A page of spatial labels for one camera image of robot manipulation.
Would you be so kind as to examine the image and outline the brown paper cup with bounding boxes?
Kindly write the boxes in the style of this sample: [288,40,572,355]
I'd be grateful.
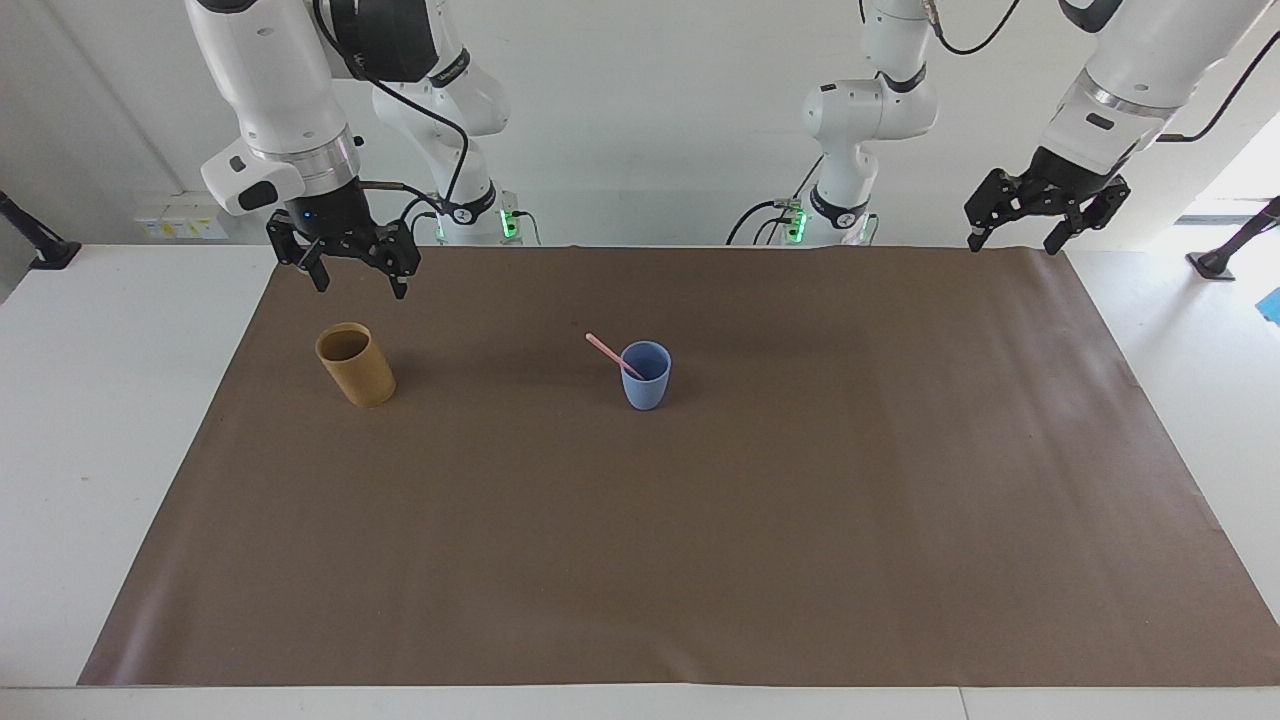
[315,322,397,409]

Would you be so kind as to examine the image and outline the pink chopstick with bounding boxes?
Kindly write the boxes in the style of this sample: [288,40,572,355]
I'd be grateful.
[585,333,647,382]

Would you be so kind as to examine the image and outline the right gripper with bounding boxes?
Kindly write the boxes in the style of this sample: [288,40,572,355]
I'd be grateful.
[266,178,422,300]

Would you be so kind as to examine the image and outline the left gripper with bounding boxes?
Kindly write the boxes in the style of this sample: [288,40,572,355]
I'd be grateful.
[964,146,1132,256]

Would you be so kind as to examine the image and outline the blue cup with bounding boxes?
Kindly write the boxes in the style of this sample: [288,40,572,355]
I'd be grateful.
[620,341,672,412]

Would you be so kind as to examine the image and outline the black stand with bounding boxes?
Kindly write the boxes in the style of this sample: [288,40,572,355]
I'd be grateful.
[0,189,83,272]
[1186,196,1280,282]

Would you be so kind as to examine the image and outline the white wall socket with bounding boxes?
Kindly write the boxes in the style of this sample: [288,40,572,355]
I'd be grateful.
[134,204,230,242]

